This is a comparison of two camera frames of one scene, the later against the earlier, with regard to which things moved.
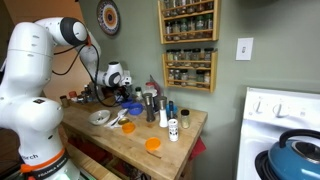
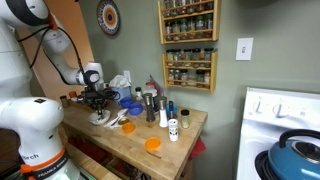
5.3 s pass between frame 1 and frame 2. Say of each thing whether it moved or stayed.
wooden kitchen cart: stayed
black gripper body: moved
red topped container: stayed
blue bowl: stayed
